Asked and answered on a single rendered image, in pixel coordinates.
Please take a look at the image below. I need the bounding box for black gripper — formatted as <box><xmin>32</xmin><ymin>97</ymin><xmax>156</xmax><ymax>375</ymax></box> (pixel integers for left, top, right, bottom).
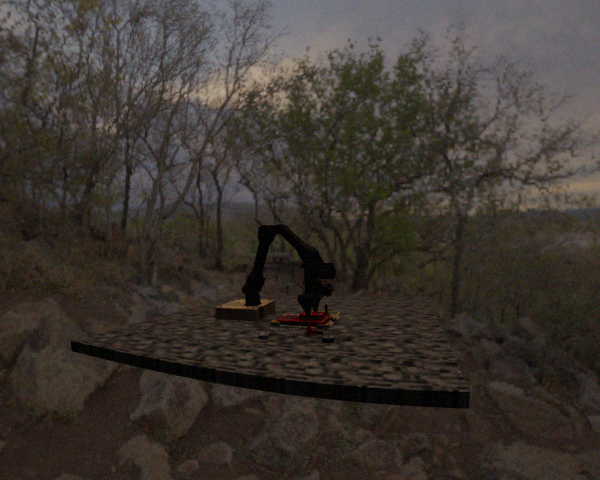
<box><xmin>297</xmin><ymin>279</ymin><xmax>325</xmax><ymax>318</ymax></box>

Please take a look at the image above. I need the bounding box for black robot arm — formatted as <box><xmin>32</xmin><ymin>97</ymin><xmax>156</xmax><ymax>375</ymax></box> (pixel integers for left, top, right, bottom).
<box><xmin>242</xmin><ymin>224</ymin><xmax>336</xmax><ymax>306</ymax></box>

